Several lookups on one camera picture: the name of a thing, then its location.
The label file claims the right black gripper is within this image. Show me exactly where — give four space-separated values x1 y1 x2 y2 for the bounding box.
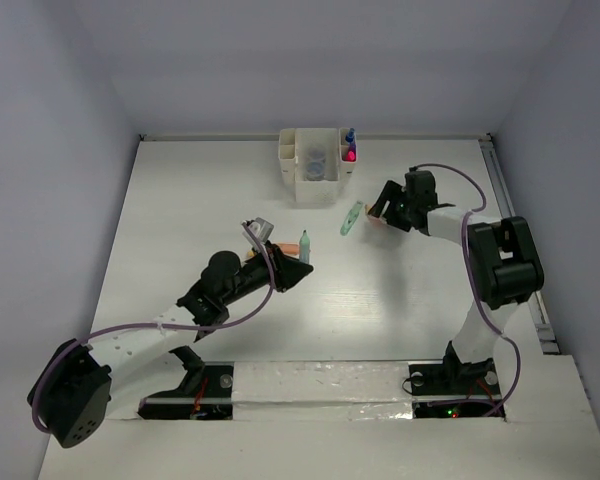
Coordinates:
368 179 417 232

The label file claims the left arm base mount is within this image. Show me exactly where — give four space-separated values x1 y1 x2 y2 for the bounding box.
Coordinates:
137 364 234 421

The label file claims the orange highlighter pen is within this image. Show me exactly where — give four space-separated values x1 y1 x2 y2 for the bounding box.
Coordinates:
275 243 300 255

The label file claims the cream perforated organizer basket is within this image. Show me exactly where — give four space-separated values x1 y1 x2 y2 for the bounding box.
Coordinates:
278 128 358 206

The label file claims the green highlighter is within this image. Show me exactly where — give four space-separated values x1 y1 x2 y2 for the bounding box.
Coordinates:
298 230 311 264
340 201 365 236

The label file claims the silver foil strip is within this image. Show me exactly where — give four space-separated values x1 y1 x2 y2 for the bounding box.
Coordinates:
231 361 413 422

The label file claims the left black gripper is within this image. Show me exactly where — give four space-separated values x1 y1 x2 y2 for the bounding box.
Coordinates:
220 240 311 306

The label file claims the clear jar of paperclips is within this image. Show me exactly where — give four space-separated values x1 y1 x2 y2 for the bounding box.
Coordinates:
304 162 326 181

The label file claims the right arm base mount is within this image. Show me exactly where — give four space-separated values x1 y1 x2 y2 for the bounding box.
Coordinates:
401 363 506 420

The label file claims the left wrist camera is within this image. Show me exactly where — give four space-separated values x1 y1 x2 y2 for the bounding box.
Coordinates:
242 217 274 250

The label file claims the pink highlighter pen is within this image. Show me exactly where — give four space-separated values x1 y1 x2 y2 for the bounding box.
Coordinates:
365 205 385 225

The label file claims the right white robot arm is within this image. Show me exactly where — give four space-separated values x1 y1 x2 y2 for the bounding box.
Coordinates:
367 163 545 396

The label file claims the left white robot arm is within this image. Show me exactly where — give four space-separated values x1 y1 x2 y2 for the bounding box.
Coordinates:
26 242 291 449

